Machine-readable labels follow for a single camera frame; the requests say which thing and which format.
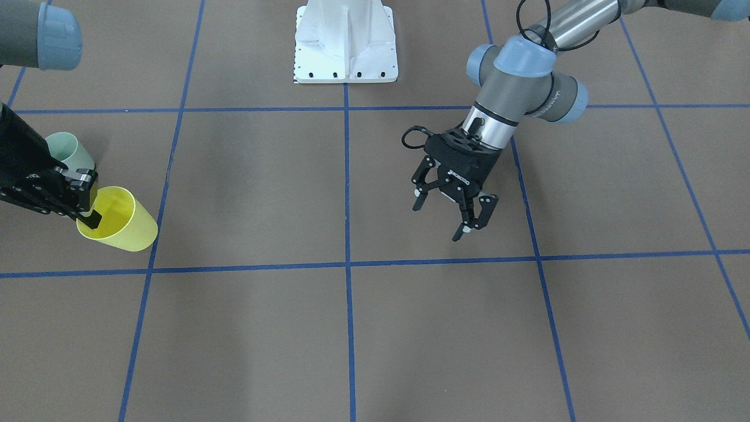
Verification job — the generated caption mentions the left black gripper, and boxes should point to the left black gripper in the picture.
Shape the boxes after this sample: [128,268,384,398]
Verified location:
[411,128,502,242]

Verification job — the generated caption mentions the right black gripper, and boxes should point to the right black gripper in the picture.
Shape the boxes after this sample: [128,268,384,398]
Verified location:
[1,104,103,230]

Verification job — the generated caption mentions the yellow plastic cup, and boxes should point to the yellow plastic cup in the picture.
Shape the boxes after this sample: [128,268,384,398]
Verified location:
[77,185,158,252]

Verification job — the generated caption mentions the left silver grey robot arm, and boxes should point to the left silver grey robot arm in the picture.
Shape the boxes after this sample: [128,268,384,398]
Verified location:
[409,1,749,242]

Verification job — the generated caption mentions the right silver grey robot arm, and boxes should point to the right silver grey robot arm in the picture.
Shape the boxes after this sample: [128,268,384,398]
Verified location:
[1,1,102,229]

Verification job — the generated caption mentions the light green plastic cup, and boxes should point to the light green plastic cup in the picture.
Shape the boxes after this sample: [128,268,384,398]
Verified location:
[45,132,96,171]

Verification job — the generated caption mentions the black braided cable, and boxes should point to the black braided cable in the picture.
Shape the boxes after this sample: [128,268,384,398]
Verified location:
[401,125,440,151]

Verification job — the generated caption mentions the white pedestal base plate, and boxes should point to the white pedestal base plate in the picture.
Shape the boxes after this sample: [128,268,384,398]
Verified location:
[293,1,399,84]

